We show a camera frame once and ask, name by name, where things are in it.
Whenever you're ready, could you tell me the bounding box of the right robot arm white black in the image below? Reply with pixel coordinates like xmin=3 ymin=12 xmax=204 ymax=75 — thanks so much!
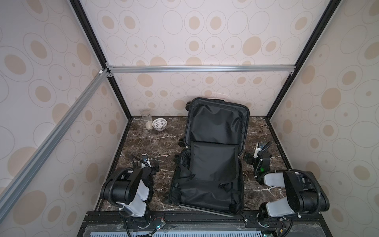
xmin=243 ymin=148 xmax=330 ymax=223

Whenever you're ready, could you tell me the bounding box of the white hard-shell suitcase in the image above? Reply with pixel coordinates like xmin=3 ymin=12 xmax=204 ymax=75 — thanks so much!
xmin=169 ymin=97 xmax=250 ymax=216

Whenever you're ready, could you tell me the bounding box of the white perforated strainer cup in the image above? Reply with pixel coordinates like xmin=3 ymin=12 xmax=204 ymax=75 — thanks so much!
xmin=152 ymin=118 xmax=167 ymax=131

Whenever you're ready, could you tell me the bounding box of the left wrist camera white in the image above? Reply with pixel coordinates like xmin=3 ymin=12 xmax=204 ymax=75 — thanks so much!
xmin=141 ymin=153 xmax=152 ymax=168

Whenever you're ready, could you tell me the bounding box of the horizontal aluminium frame bar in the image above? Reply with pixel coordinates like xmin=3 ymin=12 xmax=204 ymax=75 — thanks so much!
xmin=108 ymin=65 xmax=296 ymax=74

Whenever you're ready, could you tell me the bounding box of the clear glass jar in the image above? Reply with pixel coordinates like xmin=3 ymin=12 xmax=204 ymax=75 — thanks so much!
xmin=141 ymin=109 xmax=153 ymax=130

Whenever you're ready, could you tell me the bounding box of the left diagonal aluminium bar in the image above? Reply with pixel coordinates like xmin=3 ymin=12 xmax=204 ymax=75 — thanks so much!
xmin=1 ymin=69 xmax=110 ymax=222

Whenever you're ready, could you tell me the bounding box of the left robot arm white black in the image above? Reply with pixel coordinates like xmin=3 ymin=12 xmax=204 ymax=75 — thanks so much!
xmin=100 ymin=153 xmax=159 ymax=228

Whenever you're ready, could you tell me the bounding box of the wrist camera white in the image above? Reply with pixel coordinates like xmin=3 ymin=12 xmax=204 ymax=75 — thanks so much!
xmin=254 ymin=142 xmax=270 ymax=158
xmin=141 ymin=153 xmax=152 ymax=168

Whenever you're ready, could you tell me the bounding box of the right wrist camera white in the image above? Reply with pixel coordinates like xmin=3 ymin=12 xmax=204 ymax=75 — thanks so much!
xmin=254 ymin=142 xmax=270 ymax=158

